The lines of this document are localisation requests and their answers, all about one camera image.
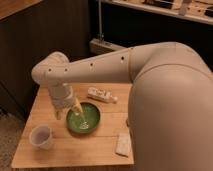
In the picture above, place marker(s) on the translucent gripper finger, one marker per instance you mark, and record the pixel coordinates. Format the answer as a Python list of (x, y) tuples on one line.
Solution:
[(58, 114), (76, 108)]

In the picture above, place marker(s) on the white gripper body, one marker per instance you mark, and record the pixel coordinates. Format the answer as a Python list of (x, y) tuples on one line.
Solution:
[(62, 96)]

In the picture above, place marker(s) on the white ceramic cup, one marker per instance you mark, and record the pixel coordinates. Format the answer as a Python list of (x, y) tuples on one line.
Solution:
[(41, 137)]

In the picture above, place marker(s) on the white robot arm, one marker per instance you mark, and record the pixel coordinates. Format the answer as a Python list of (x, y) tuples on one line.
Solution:
[(170, 107)]

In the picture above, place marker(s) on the green ceramic bowl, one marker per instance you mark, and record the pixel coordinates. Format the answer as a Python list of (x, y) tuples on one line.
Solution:
[(86, 123)]

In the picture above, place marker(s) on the white labelled bottle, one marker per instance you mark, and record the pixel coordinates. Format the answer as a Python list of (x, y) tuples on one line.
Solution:
[(101, 95)]

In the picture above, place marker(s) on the wooden table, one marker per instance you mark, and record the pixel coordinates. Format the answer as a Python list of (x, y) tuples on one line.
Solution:
[(69, 149)]

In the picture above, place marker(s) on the white sponge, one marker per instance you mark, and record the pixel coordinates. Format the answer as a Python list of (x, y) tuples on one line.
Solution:
[(123, 146)]

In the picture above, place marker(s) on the vertical metal pole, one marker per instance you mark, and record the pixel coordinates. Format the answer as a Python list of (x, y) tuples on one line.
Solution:
[(101, 35)]

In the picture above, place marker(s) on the metal shelf rail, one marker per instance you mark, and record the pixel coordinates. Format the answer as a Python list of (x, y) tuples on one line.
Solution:
[(100, 47)]

